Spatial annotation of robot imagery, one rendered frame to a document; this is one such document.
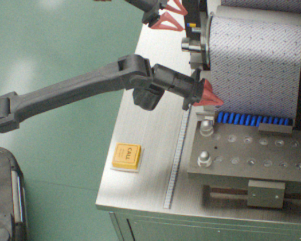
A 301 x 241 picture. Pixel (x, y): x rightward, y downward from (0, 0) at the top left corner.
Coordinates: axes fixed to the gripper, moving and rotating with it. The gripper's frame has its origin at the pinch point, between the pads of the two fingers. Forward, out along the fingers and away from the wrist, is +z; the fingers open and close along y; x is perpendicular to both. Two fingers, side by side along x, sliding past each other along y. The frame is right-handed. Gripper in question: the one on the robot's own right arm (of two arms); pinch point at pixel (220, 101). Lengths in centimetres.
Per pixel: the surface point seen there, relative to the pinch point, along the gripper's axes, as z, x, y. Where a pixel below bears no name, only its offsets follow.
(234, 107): 4.3, 0.3, 0.3
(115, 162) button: -17.4, -26.1, 13.0
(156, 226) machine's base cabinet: -0.2, -31.5, 25.7
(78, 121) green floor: -15, -131, -60
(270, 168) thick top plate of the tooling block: 15.9, 4.2, 16.8
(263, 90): 7.2, 11.8, 0.3
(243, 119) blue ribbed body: 7.4, 0.6, 2.8
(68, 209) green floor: -10, -128, -14
